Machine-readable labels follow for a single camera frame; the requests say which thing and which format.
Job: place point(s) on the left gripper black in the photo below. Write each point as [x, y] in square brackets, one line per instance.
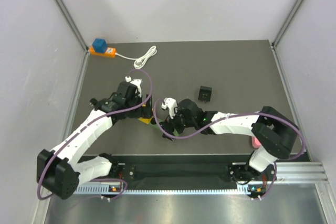
[143, 112]

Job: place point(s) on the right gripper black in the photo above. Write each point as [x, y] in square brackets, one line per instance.
[168, 126]

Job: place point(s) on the yellow plug adapter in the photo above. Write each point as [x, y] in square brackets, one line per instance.
[146, 120]

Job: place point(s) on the black plug adapter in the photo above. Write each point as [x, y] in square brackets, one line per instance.
[205, 94]

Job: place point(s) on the green power strip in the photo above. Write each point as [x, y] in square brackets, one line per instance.
[158, 127]

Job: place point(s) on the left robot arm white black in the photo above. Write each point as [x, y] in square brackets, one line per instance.
[60, 170]

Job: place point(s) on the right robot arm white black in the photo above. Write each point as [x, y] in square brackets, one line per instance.
[275, 132]

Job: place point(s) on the blue plug adapter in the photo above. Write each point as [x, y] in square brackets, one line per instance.
[100, 46]

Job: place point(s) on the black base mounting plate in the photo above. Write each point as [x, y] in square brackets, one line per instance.
[189, 172]

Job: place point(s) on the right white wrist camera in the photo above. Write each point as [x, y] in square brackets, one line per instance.
[169, 104]

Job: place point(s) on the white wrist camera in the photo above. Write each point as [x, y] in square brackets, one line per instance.
[137, 83]
[169, 104]

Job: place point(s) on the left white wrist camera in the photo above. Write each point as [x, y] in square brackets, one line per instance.
[137, 83]

